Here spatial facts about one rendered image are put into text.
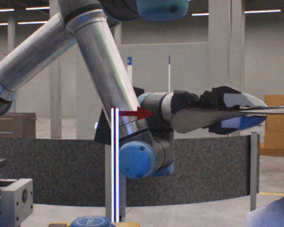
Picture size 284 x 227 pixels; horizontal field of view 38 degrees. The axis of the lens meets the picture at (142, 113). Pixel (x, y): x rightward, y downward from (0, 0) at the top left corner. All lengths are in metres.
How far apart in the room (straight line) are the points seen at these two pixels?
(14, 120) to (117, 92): 6.60
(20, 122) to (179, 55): 2.90
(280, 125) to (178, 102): 8.01
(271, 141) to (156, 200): 6.41
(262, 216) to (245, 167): 2.10
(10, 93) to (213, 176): 1.75
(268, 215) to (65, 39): 0.63
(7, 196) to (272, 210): 0.58
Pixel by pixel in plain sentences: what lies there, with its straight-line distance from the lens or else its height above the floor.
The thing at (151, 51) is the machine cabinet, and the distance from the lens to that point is 6.88.
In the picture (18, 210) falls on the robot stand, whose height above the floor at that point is 0.94.
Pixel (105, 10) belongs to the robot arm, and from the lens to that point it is 0.76.
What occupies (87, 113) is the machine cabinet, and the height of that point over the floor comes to 0.91.
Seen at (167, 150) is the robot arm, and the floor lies 1.09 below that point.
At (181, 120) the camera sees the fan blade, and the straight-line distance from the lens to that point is 0.68.
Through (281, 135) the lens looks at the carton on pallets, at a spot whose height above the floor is 0.41.
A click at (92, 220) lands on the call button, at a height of 1.08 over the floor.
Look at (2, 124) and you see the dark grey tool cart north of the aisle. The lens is 7.53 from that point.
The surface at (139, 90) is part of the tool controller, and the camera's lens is 1.23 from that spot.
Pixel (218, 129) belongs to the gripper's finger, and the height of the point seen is 1.14.
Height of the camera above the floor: 1.21
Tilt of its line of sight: 2 degrees down
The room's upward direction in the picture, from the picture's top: straight up
